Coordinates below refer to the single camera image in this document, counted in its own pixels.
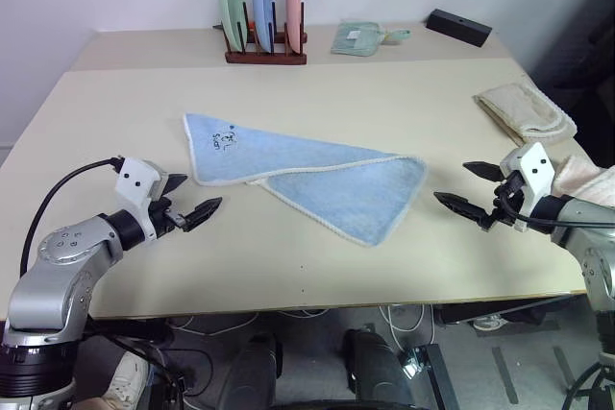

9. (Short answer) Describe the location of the black metal table leg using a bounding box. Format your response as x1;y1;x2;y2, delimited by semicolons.
411;343;463;410

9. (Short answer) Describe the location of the green plate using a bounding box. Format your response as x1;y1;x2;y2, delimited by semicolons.
216;0;252;54

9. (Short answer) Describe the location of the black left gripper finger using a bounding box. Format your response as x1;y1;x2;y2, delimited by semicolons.
182;196;224;234
160;172;189;201

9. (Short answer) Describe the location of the black table frame bar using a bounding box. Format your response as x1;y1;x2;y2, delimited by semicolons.
433;293;588;326

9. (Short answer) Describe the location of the green folded cloth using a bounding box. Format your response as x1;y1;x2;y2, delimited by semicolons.
330;20;412;58

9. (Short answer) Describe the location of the pink plate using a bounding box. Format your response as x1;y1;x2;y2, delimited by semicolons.
284;0;307;56

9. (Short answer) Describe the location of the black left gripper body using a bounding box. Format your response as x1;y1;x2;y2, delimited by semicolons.
146;196;192;240

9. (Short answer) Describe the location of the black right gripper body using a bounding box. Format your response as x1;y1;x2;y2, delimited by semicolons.
480;170;529;232

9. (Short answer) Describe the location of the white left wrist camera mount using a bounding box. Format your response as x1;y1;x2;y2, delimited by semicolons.
113;157;170;229

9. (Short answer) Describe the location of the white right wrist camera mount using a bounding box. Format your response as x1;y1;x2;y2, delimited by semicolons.
499;141;561;232

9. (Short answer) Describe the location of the brown wooden plate rack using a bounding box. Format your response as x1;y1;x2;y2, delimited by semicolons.
212;0;308;67

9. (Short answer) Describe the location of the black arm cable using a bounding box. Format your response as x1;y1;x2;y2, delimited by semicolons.
504;174;615;230
19;156;127;277

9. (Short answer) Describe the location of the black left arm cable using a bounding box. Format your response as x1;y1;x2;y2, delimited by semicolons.
19;156;127;277

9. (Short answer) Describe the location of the pink white cloth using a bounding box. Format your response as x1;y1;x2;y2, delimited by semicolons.
552;155;615;212

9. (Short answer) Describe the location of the black rectangular box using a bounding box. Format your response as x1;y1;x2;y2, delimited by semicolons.
425;8;495;49

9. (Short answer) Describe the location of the grey and white shoe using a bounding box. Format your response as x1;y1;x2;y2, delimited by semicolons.
472;313;504;332

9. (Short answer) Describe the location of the dark rounded shape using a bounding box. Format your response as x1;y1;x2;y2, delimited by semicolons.
224;331;285;410
341;325;415;410

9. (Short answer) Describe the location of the blue plate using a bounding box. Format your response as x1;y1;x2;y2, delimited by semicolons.
252;0;278;54

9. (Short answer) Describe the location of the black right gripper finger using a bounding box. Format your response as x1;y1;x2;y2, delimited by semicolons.
461;160;504;184
432;191;492;229

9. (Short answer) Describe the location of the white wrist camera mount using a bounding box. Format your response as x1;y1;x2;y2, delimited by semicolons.
113;157;170;229
499;141;561;232

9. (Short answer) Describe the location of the light blue towel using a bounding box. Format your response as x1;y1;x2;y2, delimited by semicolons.
182;111;430;250

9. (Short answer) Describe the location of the white floor cable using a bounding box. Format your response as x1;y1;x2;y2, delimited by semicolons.
377;302;426;354

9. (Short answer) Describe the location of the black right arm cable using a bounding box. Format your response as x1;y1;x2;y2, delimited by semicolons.
504;174;615;230

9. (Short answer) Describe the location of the cream folded towel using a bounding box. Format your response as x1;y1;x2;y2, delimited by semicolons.
472;83;579;148

